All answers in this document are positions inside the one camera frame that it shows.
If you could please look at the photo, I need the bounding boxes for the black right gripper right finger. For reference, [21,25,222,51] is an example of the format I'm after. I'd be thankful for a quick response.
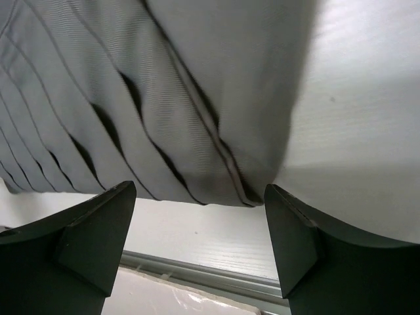
[264,184,419,314]

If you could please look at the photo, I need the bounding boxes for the aluminium table edge rail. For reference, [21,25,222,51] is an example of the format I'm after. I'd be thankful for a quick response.
[120,251,291,314]

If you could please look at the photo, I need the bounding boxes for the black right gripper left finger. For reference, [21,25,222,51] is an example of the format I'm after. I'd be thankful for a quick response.
[1,181,137,314]

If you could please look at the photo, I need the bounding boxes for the grey pleated skirt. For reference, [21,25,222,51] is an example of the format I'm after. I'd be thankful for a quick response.
[1,1,316,207]

